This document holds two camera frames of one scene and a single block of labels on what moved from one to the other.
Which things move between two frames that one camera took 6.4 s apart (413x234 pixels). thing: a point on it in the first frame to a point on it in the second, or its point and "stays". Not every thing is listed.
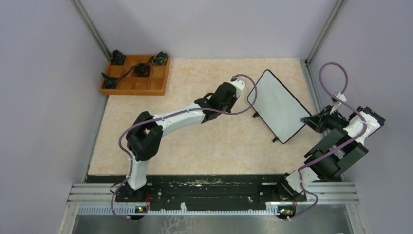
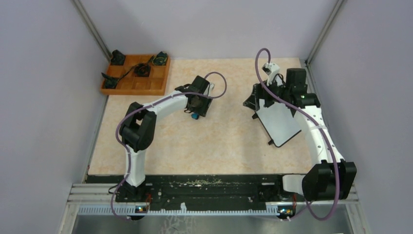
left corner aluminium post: (93, 29) stays
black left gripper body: (227, 107) to (202, 106)
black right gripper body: (328, 121) to (259, 92)
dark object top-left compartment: (118, 58) stays
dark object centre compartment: (142, 70) stays
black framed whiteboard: (278, 112) stays
